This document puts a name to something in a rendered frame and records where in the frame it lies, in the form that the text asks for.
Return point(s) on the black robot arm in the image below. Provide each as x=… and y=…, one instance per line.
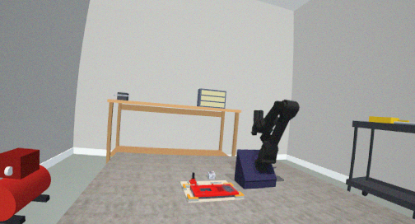
x=286, y=109

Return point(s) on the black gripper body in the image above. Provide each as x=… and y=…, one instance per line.
x=264, y=136

